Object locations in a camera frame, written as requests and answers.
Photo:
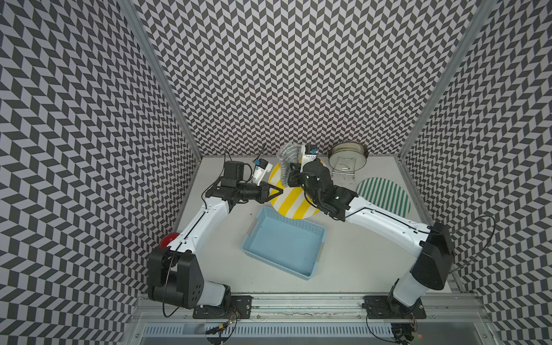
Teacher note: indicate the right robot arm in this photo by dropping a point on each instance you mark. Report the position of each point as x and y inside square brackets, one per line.
[431, 245]

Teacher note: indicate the yellow striped plate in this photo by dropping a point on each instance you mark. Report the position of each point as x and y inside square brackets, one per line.
[292, 203]

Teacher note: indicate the grey microfibre cloth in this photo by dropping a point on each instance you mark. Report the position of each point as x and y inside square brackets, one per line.
[290, 153]

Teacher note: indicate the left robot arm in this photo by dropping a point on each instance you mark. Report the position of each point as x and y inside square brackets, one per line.
[174, 273]

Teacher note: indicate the wire plate stand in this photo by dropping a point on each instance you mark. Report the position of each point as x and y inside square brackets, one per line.
[345, 167]

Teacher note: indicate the aluminium front rail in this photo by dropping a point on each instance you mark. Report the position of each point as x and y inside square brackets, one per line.
[322, 307]

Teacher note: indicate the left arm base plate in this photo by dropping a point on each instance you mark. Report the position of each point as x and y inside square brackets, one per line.
[240, 306]

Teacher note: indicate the green striped plate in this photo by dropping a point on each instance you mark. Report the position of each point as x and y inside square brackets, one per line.
[386, 194]

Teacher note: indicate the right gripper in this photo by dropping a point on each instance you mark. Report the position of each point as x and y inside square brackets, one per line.
[295, 172]

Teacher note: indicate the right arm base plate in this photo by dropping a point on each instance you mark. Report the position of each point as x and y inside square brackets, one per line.
[381, 307]

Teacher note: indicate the light blue plastic basket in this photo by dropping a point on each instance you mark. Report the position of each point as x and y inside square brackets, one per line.
[291, 245]

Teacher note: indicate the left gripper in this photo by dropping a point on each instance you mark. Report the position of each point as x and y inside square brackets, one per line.
[264, 187]

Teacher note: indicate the red emergency stop button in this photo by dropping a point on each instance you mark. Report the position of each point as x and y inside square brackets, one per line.
[168, 239]

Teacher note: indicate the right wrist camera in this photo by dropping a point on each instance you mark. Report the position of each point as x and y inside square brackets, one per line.
[310, 149]

